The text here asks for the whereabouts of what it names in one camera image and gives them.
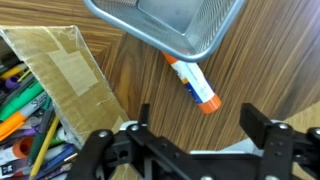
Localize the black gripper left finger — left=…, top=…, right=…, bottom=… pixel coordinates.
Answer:
left=138, top=104, right=150, bottom=128

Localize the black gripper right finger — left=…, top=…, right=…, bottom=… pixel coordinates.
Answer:
left=239, top=103, right=272, bottom=149

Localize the orange capped glue stick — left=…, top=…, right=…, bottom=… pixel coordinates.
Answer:
left=163, top=53, right=222, bottom=114

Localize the silver mesh pen holder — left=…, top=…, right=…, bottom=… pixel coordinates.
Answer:
left=83, top=0, right=245, bottom=63

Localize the round wooden side table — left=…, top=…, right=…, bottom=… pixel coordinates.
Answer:
left=0, top=0, right=320, bottom=150

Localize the yellow pencil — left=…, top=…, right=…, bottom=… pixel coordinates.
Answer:
left=29, top=115, right=59, bottom=180

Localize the cardboard box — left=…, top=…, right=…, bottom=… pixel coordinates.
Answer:
left=0, top=25, right=141, bottom=180

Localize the green marker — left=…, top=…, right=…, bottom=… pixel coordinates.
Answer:
left=0, top=81, right=44, bottom=121

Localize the purple marker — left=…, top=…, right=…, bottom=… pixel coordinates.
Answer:
left=5, top=76, right=20, bottom=89

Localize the orange marker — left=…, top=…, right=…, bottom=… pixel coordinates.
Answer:
left=0, top=112, right=27, bottom=141

